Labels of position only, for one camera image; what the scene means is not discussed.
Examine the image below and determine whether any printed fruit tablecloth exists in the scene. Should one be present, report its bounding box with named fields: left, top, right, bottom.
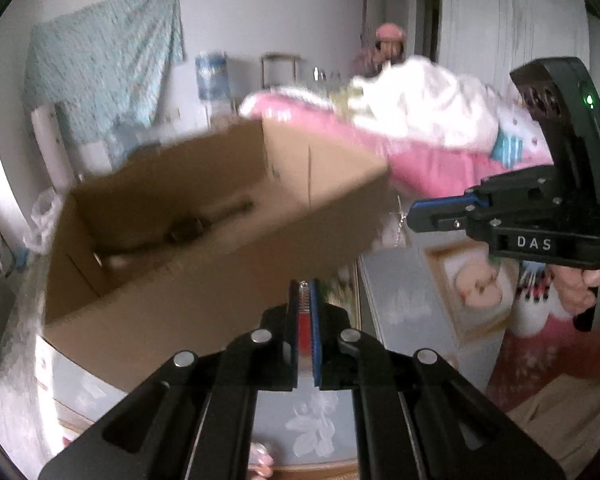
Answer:
left=32, top=240, right=503, bottom=480

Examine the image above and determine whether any pink and black wristwatch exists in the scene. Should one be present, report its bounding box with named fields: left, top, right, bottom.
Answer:
left=94, top=199, right=256, bottom=261

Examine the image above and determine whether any teal striped cloth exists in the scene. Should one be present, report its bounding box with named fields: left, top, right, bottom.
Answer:
left=490, top=130, right=526, bottom=166

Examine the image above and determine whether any large white plastic bag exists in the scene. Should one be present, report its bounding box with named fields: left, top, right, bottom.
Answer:
left=25, top=187, right=63, bottom=253

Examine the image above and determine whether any brown cardboard box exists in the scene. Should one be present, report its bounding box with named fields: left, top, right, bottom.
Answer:
left=42, top=117, right=393, bottom=393

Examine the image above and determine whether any pink bead bracelet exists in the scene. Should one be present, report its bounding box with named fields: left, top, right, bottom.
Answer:
left=250, top=442, right=276, bottom=478

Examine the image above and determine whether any person's right hand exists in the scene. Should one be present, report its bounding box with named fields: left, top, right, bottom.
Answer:
left=551, top=259, right=600, bottom=318

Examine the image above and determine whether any green plush toy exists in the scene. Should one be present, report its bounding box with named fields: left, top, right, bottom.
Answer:
left=330, top=85, right=366, bottom=111

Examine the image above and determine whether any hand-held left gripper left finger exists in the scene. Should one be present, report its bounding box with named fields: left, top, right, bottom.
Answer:
left=39, top=279, right=301, bottom=480

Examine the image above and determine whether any person's beige jacket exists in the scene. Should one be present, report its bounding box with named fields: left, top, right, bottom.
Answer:
left=507, top=372, right=600, bottom=480

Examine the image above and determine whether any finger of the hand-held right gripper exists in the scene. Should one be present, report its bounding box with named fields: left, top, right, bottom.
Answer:
left=408, top=207, right=487, bottom=234
left=411, top=164, right=557, bottom=212

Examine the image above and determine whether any white wardrobe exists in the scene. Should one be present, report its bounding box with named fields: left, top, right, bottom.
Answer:
left=440, top=0, right=591, bottom=91

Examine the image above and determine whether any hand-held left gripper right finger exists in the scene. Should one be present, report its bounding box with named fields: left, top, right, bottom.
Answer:
left=309, top=279, right=567, bottom=480

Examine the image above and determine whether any rolled pale pink mat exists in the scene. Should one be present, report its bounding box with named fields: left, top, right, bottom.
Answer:
left=30, top=102, right=78, bottom=191

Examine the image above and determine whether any teal floral wall cloth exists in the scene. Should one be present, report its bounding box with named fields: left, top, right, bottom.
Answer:
left=22, top=0, right=186, bottom=146

